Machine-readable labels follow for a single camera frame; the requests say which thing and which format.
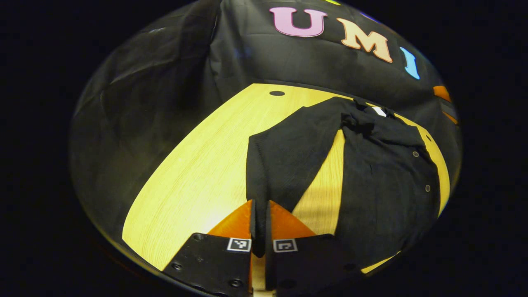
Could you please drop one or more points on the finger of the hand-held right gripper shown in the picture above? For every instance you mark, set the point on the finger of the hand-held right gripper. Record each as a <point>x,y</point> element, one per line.
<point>442,93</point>
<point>451,117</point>

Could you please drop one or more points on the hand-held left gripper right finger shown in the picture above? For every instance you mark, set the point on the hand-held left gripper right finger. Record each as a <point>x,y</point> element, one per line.
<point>297,268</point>

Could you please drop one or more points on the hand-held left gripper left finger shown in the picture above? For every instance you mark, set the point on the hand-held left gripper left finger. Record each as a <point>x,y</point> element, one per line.
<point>214,264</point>

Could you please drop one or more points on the black buttoned cardigan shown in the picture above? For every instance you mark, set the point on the black buttoned cardigan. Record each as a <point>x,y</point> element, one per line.
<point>383,185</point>

